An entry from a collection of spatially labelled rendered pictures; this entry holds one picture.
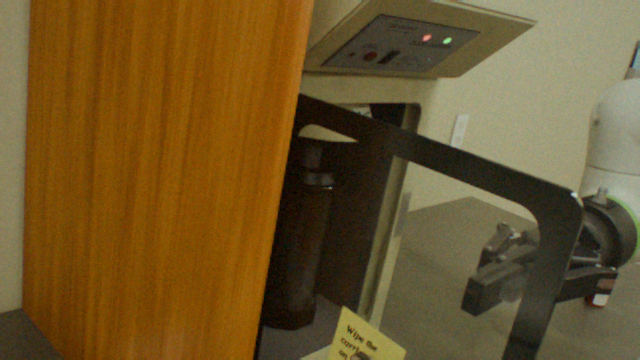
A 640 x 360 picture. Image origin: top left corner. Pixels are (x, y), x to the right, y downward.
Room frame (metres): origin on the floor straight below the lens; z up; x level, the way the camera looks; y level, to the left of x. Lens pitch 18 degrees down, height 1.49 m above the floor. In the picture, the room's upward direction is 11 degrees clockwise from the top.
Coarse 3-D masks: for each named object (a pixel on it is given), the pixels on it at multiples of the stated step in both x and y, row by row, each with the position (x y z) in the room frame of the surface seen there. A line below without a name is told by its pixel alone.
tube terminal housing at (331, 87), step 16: (304, 80) 0.62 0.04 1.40; (320, 80) 0.64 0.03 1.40; (336, 80) 0.66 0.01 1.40; (352, 80) 0.68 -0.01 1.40; (368, 80) 0.70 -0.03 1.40; (384, 80) 0.72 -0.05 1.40; (400, 80) 0.75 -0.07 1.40; (416, 80) 0.78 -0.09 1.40; (432, 80) 0.81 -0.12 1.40; (320, 96) 0.64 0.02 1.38; (336, 96) 0.66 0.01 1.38; (352, 96) 0.68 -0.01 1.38; (368, 96) 0.71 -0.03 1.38; (384, 96) 0.73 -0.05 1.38; (400, 96) 0.76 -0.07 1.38; (416, 96) 0.78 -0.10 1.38; (432, 96) 0.82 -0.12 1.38; (416, 112) 0.84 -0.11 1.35; (432, 112) 0.82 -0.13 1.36; (416, 128) 0.84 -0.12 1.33
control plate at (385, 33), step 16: (384, 16) 0.55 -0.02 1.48; (368, 32) 0.57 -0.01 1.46; (384, 32) 0.58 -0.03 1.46; (400, 32) 0.60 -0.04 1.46; (416, 32) 0.61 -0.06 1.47; (432, 32) 0.63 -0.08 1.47; (448, 32) 0.65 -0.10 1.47; (464, 32) 0.67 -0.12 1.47; (480, 32) 0.69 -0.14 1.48; (352, 48) 0.58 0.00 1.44; (368, 48) 0.60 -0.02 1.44; (384, 48) 0.61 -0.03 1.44; (400, 48) 0.63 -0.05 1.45; (416, 48) 0.65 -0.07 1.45; (432, 48) 0.67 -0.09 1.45; (448, 48) 0.69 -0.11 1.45; (336, 64) 0.60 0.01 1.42; (352, 64) 0.61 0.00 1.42; (368, 64) 0.63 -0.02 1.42; (384, 64) 0.65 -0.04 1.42; (400, 64) 0.67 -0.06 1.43; (416, 64) 0.69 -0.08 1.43; (432, 64) 0.71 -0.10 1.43
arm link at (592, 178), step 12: (588, 168) 0.72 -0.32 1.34; (588, 180) 0.71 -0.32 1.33; (600, 180) 0.70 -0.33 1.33; (612, 180) 0.68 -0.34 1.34; (624, 180) 0.68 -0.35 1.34; (636, 180) 0.67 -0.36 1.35; (588, 192) 0.70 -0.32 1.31; (612, 192) 0.68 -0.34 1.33; (624, 192) 0.67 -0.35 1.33; (636, 192) 0.67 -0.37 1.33; (624, 204) 0.65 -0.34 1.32; (636, 204) 0.67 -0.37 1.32; (636, 216) 0.64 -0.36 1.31; (636, 228) 0.63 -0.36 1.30; (636, 252) 0.64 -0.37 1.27
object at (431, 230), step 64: (320, 128) 0.54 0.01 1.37; (384, 128) 0.49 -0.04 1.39; (320, 192) 0.53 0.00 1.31; (384, 192) 0.48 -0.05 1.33; (448, 192) 0.45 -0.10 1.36; (512, 192) 0.41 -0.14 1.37; (320, 256) 0.52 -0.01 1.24; (384, 256) 0.47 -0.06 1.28; (448, 256) 0.44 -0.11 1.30; (512, 256) 0.40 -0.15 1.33; (320, 320) 0.51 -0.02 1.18; (384, 320) 0.46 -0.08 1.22; (448, 320) 0.43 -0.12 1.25; (512, 320) 0.39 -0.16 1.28
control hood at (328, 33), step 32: (320, 0) 0.55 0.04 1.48; (352, 0) 0.53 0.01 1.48; (384, 0) 0.53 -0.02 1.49; (416, 0) 0.55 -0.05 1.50; (448, 0) 0.59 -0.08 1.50; (480, 0) 0.64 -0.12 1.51; (320, 32) 0.55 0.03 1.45; (352, 32) 0.55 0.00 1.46; (512, 32) 0.74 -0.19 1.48; (320, 64) 0.58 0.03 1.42; (448, 64) 0.74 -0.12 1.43
